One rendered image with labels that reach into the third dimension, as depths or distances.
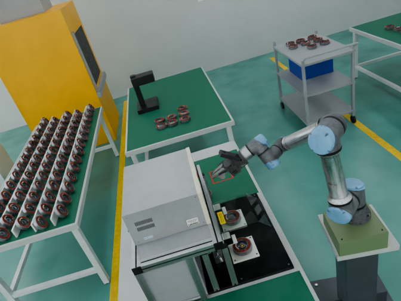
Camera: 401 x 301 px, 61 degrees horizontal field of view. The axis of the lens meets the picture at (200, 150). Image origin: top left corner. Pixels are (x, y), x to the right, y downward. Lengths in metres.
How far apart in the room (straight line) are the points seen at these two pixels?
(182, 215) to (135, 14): 5.41
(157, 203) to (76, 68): 3.67
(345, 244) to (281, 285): 0.39
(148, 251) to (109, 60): 5.52
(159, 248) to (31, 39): 3.88
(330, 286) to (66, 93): 4.08
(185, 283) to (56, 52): 3.89
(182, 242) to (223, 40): 5.67
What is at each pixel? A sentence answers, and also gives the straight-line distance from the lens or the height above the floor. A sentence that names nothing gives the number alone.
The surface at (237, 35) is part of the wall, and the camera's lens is 7.06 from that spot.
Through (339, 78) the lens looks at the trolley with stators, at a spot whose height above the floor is 0.55.
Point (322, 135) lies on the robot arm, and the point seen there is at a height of 1.47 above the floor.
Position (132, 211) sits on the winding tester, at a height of 1.32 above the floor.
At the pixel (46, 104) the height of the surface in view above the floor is 0.84.
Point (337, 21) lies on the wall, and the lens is 7.82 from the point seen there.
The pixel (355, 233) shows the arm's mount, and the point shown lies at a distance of 1.98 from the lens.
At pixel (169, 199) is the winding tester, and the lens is 1.63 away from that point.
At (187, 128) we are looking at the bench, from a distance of 3.43.
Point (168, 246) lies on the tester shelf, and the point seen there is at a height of 1.11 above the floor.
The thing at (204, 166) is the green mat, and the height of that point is 0.75.
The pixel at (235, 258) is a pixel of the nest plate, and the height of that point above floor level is 0.78.
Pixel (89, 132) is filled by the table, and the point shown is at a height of 0.75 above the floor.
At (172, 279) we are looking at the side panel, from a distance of 1.79.
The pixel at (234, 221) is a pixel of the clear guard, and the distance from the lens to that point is 1.79.
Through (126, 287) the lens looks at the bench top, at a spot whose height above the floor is 0.75.
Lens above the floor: 2.31
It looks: 31 degrees down
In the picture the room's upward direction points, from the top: 16 degrees counter-clockwise
